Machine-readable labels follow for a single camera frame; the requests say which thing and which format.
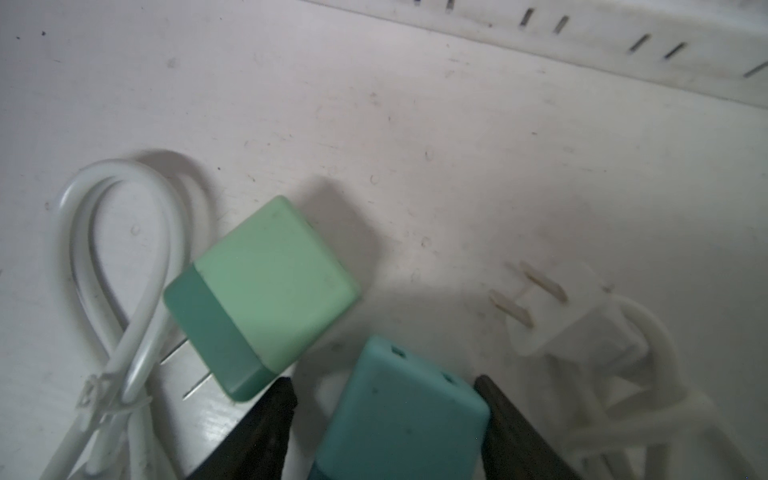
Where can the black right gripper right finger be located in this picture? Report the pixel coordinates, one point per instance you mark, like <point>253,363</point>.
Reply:
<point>512,448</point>

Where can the white multicolour power strip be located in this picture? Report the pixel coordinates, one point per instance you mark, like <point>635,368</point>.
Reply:
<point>715,48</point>

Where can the green plug adapter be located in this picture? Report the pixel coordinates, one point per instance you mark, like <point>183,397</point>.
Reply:
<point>256,300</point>

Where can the teal blue plug adapter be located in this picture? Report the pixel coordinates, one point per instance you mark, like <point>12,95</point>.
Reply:
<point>402,417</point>

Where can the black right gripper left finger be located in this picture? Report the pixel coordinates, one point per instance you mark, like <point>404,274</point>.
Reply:
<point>256,448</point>

